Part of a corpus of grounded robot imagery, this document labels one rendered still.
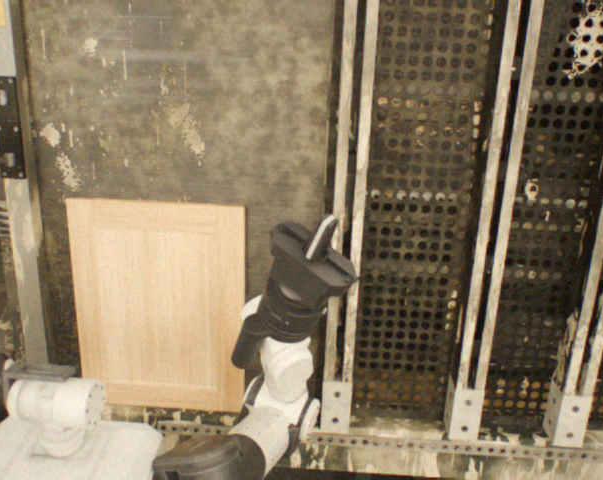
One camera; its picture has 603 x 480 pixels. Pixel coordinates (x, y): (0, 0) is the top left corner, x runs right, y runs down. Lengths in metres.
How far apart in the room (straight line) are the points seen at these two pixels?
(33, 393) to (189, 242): 0.50
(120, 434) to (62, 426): 0.10
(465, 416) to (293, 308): 0.65
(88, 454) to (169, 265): 0.49
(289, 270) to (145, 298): 0.61
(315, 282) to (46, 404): 0.40
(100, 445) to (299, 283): 0.38
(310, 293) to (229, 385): 0.64
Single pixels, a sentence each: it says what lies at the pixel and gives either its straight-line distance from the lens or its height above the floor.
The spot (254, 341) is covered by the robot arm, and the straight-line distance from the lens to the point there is 0.82.
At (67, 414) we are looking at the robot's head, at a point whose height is 1.44.
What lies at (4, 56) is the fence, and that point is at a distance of 1.28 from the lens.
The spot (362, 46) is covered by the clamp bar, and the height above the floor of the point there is 1.58.
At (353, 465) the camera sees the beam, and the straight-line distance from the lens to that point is 1.41.
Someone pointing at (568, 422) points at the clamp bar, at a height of 0.97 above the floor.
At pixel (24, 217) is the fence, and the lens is 1.32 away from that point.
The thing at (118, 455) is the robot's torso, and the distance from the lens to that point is 0.90.
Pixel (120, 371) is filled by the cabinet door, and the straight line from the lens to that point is 1.41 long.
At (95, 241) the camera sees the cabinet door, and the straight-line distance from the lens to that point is 1.29.
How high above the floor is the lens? 2.16
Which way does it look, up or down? 51 degrees down
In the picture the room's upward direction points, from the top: straight up
